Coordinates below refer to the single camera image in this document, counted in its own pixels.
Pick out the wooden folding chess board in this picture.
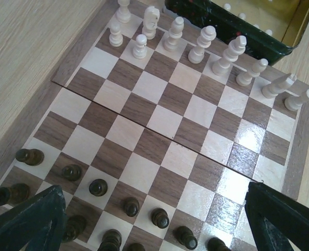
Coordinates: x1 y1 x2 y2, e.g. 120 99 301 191
0 1 309 250

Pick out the gold metal tray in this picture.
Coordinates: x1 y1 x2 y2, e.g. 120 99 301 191
164 1 309 65

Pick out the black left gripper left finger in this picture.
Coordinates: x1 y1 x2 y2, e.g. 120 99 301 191
0 185 67 250

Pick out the white bishop on board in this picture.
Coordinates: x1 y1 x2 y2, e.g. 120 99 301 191
261 73 297 99

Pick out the white rook far corner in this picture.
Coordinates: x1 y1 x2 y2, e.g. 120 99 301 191
116 0 131 24

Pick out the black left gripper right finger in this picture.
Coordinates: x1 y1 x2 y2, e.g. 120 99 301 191
245 182 309 250

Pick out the white knight piece far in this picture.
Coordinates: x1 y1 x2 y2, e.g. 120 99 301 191
142 6 160 40

